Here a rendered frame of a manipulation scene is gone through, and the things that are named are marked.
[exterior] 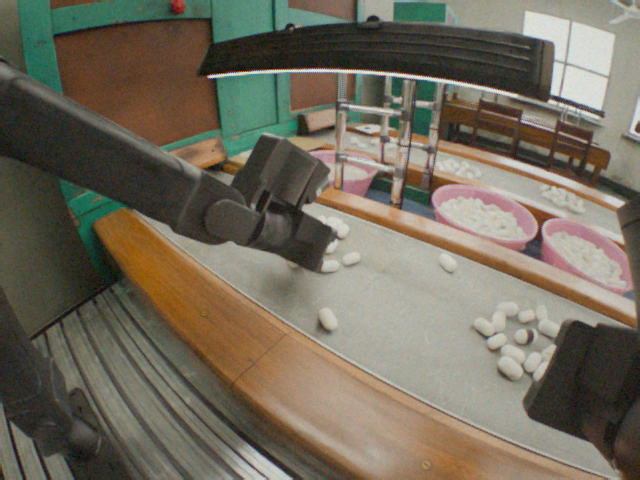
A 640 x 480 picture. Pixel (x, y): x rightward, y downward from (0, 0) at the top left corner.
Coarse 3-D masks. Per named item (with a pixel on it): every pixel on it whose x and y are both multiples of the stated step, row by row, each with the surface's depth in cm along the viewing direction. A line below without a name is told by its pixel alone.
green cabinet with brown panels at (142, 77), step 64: (64, 0) 30; (128, 0) 41; (192, 0) 53; (256, 0) 68; (320, 0) 88; (64, 64) 38; (128, 64) 50; (192, 64) 63; (128, 128) 57; (192, 128) 72; (64, 192) 48
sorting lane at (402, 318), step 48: (192, 240) 53; (384, 240) 53; (240, 288) 43; (288, 288) 43; (336, 288) 43; (384, 288) 43; (432, 288) 42; (480, 288) 42; (528, 288) 41; (336, 336) 35; (384, 336) 35; (432, 336) 35; (480, 336) 34; (432, 384) 29; (480, 384) 28; (528, 384) 27; (528, 432) 22
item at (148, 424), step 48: (48, 336) 38; (96, 336) 40; (144, 336) 43; (96, 384) 33; (144, 384) 34; (192, 384) 35; (0, 432) 20; (144, 432) 28; (192, 432) 31; (240, 432) 31
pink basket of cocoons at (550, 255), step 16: (544, 224) 53; (560, 224) 56; (576, 224) 55; (544, 240) 51; (608, 240) 48; (544, 256) 51; (560, 256) 44; (624, 256) 43; (576, 272) 41; (624, 272) 42; (608, 288) 36; (624, 288) 34
